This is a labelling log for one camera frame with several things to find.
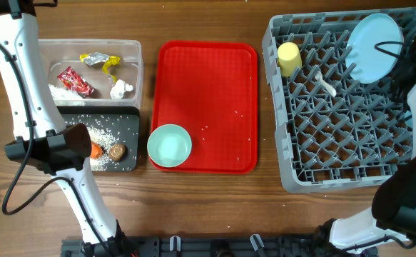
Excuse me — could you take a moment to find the black plastic tray bin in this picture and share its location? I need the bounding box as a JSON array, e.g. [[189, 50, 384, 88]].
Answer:
[[58, 106, 140, 172]]

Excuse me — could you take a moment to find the brown chestnut food scrap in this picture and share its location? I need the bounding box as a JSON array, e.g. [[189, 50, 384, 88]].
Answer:
[[108, 143, 126, 162]]

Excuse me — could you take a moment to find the yellow candy wrapper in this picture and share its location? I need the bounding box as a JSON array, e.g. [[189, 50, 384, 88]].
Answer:
[[99, 55, 121, 83]]

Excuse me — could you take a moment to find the green bowl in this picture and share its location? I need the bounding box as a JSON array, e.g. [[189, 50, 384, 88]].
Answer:
[[147, 124, 193, 168]]

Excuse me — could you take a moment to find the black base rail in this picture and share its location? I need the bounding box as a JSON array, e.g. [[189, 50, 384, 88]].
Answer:
[[60, 233, 337, 257]]

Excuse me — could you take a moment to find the white plastic spoon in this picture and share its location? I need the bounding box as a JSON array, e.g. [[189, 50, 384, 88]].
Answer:
[[315, 71, 337, 97]]

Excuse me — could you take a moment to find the red serving tray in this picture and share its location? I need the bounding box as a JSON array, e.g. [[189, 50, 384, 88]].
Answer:
[[151, 41, 258, 175]]

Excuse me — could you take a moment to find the light blue bowl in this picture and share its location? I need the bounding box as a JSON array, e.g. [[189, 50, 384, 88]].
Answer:
[[405, 111, 413, 128]]

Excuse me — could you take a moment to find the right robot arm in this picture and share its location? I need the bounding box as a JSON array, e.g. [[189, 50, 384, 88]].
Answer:
[[306, 37, 416, 256]]

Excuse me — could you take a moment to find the orange carrot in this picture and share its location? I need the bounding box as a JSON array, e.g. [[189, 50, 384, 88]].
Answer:
[[90, 141, 103, 159]]

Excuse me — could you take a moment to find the light blue plate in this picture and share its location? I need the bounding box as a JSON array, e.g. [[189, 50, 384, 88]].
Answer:
[[345, 13, 404, 84]]

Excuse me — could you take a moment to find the small white tissue piece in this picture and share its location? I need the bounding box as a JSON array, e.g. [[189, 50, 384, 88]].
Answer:
[[110, 79, 134, 99]]

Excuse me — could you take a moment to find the yellow plastic cup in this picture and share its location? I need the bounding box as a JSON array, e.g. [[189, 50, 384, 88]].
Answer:
[[278, 42, 302, 77]]

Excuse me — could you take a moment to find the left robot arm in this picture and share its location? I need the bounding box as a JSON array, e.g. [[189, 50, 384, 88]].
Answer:
[[0, 0, 132, 256]]

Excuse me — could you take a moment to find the red snack wrapper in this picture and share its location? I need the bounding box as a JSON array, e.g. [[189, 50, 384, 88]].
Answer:
[[57, 66, 95, 96]]

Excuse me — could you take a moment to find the clear plastic storage bin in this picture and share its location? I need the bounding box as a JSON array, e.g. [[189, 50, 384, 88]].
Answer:
[[39, 39, 143, 109]]

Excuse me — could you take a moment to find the grey dishwasher rack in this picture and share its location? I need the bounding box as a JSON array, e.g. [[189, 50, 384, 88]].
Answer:
[[262, 7, 416, 193]]

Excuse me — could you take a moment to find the silver foil wrapper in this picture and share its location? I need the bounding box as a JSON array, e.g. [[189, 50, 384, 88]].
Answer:
[[79, 52, 110, 66]]

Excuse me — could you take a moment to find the white rice pile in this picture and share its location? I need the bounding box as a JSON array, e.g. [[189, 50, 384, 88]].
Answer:
[[64, 114, 139, 171]]

